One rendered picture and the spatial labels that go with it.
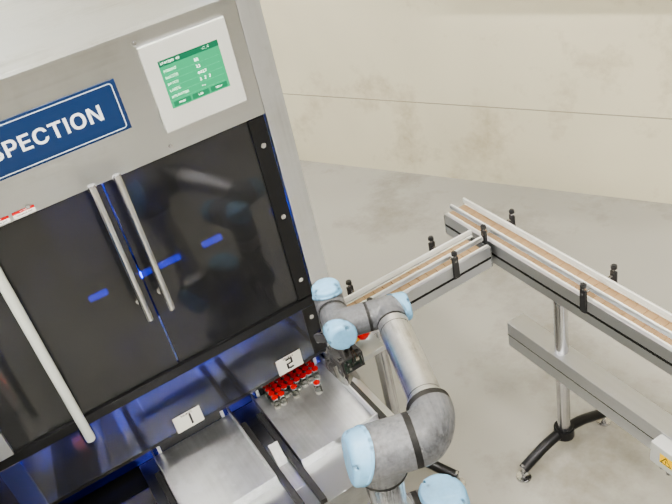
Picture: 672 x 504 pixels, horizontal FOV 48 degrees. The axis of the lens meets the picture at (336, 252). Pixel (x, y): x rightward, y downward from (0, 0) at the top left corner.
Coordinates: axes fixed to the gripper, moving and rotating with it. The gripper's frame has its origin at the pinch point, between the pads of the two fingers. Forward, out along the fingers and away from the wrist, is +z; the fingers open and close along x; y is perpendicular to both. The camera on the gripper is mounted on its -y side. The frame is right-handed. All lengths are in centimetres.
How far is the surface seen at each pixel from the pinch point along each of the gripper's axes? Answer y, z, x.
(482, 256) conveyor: -35, 17, 77
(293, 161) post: -24, -56, 10
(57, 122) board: -23, -89, -41
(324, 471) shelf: 6.9, 20.0, -16.0
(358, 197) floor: -240, 108, 137
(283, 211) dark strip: -24.1, -43.5, 4.2
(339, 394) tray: -15.0, 19.7, 2.6
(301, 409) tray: -17.7, 19.8, -9.7
